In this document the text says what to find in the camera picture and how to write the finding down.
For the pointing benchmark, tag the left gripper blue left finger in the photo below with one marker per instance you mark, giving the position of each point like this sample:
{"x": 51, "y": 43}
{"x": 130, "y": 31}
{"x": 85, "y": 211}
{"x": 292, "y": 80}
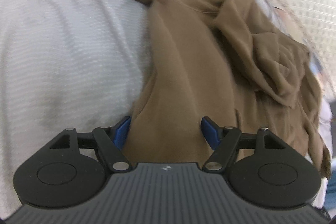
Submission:
{"x": 109, "y": 143}

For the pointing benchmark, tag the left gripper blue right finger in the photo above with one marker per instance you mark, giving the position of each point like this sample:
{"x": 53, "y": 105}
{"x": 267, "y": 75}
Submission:
{"x": 224, "y": 141}

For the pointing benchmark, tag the brown zip hoodie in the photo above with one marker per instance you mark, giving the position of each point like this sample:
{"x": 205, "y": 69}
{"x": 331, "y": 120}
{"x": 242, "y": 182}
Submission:
{"x": 226, "y": 60}

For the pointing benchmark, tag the white bed sheet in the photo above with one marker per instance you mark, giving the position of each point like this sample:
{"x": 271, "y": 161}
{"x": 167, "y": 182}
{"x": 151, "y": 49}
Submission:
{"x": 66, "y": 64}

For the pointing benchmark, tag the patchwork patterned pillow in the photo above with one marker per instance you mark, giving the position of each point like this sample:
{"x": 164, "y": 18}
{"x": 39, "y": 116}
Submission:
{"x": 326, "y": 115}

